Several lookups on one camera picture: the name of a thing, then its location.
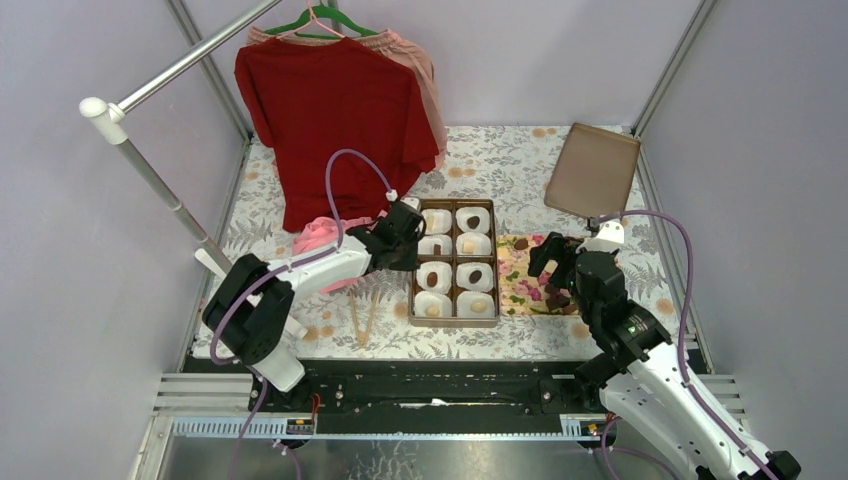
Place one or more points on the beige pink garment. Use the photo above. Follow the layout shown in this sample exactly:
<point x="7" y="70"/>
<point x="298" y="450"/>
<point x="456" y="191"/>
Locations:
<point x="393" y="46"/>

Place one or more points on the wooden tongs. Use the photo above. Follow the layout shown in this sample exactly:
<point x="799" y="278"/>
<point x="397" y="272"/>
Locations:
<point x="363" y="310"/>

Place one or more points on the floral chocolate tray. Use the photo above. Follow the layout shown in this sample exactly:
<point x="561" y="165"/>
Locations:
<point x="522" y="294"/>

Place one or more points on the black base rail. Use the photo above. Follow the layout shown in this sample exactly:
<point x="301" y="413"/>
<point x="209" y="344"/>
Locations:
<point x="441" y="397"/>

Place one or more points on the gold chocolate box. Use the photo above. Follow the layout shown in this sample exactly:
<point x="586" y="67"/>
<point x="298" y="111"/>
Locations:
<point x="456" y="284"/>

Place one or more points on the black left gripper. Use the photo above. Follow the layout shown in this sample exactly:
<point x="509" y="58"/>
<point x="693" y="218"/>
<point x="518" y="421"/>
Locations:
<point x="411" y="263"/>

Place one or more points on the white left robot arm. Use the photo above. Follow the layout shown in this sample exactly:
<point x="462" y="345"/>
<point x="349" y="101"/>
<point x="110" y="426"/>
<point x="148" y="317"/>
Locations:
<point x="249" y="311"/>

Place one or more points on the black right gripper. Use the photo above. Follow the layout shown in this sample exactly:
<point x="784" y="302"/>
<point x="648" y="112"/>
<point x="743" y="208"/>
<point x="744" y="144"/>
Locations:
<point x="552" y="249"/>

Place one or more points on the red t-shirt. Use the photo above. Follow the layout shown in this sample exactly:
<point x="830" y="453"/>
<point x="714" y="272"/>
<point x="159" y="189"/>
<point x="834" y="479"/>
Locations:
<point x="338" y="115"/>

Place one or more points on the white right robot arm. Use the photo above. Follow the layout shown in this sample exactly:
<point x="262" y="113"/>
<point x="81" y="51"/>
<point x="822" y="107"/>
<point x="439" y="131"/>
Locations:
<point x="641" y="375"/>

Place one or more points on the pink cloth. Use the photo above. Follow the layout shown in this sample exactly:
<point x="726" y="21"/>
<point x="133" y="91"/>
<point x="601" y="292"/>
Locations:
<point x="321" y="232"/>

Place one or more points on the gold box lid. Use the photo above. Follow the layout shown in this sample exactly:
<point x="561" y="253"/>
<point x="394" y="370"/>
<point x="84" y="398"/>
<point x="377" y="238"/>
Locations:
<point x="594" y="172"/>

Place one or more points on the green hanger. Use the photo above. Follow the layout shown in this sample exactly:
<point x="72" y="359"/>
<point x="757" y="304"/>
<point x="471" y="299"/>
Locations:
<point x="325" y="17"/>

